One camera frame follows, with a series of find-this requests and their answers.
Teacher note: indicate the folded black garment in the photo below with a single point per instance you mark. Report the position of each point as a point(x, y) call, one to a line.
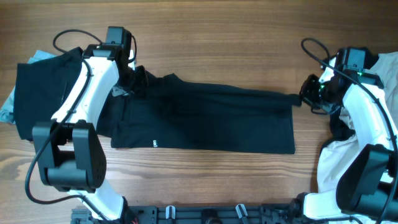
point(42, 87)

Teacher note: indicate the folded light blue garment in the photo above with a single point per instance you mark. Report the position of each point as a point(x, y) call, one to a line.
point(7, 109)

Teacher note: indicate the black t-shirt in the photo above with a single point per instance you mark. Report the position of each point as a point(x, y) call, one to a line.
point(168, 112)

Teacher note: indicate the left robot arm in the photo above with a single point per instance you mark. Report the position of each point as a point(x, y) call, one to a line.
point(68, 151)

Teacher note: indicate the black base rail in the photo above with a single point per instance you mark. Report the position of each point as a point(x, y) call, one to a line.
point(264, 214)

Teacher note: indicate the black garment under pile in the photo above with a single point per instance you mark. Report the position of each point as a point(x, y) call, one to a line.
point(342, 127)

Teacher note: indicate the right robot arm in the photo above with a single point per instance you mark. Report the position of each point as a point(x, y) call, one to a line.
point(357, 177)

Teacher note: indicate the beige t-shirt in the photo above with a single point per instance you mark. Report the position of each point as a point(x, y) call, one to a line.
point(337, 156)

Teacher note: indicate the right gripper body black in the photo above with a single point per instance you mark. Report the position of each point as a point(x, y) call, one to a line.
point(317, 94)

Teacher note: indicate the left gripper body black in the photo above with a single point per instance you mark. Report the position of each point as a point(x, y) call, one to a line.
point(132, 82)

